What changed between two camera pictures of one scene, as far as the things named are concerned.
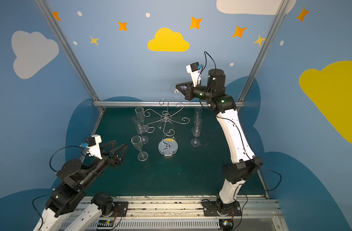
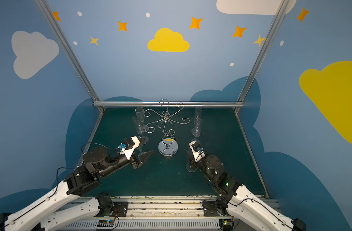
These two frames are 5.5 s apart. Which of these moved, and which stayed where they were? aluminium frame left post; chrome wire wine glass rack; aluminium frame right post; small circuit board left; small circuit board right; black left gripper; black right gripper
Moved: black left gripper; black right gripper
Stayed: aluminium frame right post; aluminium frame left post; small circuit board right; small circuit board left; chrome wire wine glass rack
